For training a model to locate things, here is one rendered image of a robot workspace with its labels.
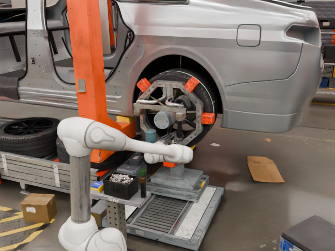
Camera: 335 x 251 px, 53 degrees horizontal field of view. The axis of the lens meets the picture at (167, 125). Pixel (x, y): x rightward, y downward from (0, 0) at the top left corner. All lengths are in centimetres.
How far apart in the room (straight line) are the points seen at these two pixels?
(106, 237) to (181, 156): 60
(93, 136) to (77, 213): 48
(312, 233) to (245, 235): 62
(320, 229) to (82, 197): 148
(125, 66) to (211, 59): 77
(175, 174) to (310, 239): 130
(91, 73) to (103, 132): 103
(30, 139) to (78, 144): 191
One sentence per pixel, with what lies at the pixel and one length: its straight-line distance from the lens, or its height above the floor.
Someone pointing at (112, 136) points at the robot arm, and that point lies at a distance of 155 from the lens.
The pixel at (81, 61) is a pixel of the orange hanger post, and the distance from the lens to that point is 253.
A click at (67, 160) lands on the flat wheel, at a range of 318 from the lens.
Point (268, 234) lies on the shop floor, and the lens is 286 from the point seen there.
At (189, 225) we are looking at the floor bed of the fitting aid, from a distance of 273.
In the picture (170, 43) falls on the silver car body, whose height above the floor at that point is 140.
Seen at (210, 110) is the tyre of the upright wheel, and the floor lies 90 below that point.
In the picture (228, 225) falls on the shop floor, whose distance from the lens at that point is 289.
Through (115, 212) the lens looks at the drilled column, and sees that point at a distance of 252.
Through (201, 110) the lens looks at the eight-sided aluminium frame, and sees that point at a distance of 260.
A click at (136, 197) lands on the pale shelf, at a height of 45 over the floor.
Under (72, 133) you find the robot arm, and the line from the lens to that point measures 163.
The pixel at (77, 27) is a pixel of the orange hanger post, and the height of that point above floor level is 154.
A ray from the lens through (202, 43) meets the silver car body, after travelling 266.
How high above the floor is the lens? 169
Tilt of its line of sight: 20 degrees down
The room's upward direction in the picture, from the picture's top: 1 degrees counter-clockwise
